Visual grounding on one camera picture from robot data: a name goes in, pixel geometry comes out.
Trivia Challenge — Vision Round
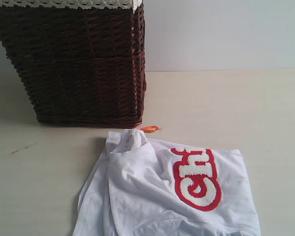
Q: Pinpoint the white t-shirt red print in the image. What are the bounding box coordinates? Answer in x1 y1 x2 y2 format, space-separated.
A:
73 129 261 236

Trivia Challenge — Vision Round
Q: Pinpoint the orange size tag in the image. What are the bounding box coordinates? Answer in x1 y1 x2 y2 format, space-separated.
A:
140 125 164 133

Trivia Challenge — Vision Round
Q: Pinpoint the dark brown wicker basket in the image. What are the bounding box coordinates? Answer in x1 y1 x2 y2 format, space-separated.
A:
0 3 146 128

